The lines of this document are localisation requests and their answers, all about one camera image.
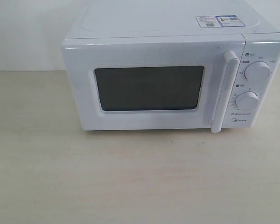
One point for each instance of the white microwave oven body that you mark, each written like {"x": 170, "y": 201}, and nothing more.
{"x": 174, "y": 18}

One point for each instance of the white control knob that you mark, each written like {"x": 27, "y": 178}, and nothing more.
{"x": 257, "y": 71}
{"x": 247, "y": 101}

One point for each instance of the upper white control knob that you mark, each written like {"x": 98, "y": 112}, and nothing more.
{"x": 257, "y": 71}

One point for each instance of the blue white label sticker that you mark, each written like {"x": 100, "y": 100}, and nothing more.
{"x": 219, "y": 21}

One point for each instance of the lower white control knob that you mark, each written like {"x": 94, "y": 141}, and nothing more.
{"x": 247, "y": 101}

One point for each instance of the white microwave door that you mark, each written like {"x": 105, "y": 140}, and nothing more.
{"x": 140, "y": 83}

